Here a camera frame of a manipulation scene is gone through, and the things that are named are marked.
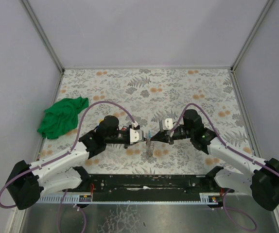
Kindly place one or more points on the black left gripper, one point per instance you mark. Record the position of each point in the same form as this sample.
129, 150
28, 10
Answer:
129, 141

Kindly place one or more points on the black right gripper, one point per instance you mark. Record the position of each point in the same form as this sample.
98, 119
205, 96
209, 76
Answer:
168, 137

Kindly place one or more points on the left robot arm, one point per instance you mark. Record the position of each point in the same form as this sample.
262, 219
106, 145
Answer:
27, 183

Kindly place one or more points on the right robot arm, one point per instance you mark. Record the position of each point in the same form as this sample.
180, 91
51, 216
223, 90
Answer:
256, 177

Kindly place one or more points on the floral patterned tablecloth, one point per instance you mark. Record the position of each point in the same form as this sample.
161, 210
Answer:
148, 96

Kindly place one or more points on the green crumpled cloth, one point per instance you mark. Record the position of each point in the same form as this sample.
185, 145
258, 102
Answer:
62, 117

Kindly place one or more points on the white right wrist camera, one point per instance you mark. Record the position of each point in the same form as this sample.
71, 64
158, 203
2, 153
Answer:
166, 124

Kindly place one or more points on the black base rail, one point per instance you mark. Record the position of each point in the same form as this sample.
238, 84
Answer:
147, 188

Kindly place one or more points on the white slotted cable duct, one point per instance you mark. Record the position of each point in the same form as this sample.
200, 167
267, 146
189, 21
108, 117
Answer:
79, 199

